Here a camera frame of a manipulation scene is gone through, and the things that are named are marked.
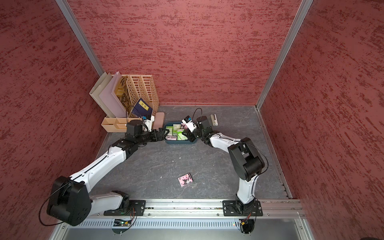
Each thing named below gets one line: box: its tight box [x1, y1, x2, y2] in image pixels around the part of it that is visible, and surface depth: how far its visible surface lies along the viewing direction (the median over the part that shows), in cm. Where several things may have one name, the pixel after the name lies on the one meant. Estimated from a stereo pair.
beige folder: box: [89, 72, 115, 118], surface depth 93 cm
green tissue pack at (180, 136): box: [177, 131, 188, 141], surface depth 93 cm
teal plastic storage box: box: [164, 121, 198, 144], surface depth 97 cm
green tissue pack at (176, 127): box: [173, 124, 181, 133], surface depth 102 cm
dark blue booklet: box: [131, 98, 153, 117], surface depth 107 cm
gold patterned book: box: [114, 75, 131, 117], surface depth 102 cm
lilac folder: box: [99, 71, 127, 118], surface depth 94 cm
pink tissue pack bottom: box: [178, 172, 194, 187], surface depth 83 cm
